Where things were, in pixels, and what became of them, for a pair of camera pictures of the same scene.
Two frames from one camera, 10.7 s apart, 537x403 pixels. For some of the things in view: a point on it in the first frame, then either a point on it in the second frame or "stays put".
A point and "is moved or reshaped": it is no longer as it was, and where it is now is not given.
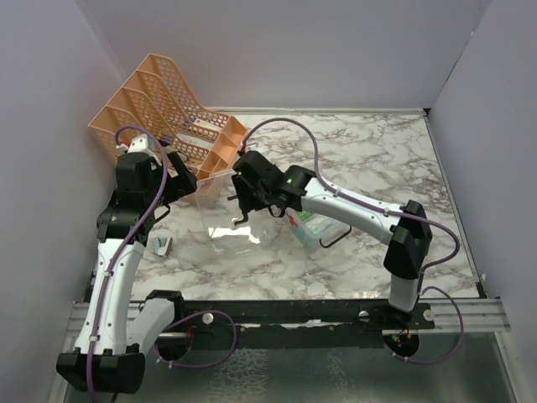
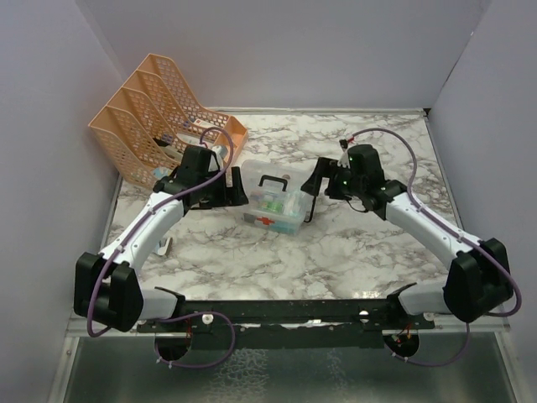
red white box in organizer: (207, 124) stays put
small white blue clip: (162, 250) stays put
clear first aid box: (311, 230) is moved or reshaped
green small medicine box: (304, 214) is moved or reshaped
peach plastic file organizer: (153, 105) stays put
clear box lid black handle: (219, 212) is moved or reshaped
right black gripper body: (251, 198) to (343, 185)
